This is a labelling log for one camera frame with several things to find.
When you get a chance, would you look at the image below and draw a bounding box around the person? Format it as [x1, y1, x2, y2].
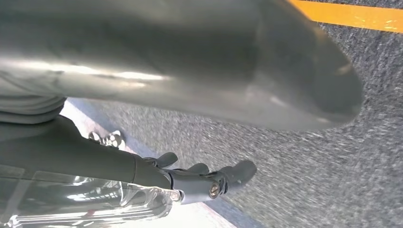
[88, 130, 126, 151]

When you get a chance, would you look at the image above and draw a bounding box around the silver robot leg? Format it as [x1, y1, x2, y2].
[0, 0, 363, 131]

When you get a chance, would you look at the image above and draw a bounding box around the yellow floor tape square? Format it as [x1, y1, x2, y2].
[288, 0, 403, 34]

